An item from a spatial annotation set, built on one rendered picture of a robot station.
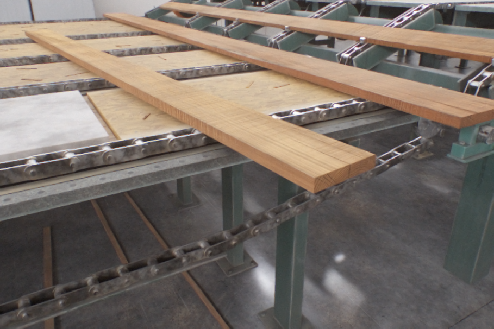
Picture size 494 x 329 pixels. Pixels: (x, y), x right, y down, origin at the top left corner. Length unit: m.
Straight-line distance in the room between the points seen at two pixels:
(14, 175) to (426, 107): 0.87
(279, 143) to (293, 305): 0.83
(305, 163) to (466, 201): 1.21
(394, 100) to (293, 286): 0.69
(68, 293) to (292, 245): 0.67
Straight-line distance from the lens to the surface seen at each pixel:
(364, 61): 1.91
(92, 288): 0.95
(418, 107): 1.03
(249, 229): 1.03
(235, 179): 1.56
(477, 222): 1.80
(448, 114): 0.99
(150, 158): 0.82
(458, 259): 1.92
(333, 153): 0.69
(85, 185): 0.74
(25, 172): 0.80
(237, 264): 1.79
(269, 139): 0.73
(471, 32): 2.13
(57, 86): 1.40
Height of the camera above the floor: 1.15
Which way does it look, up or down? 22 degrees down
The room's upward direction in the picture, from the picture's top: straight up
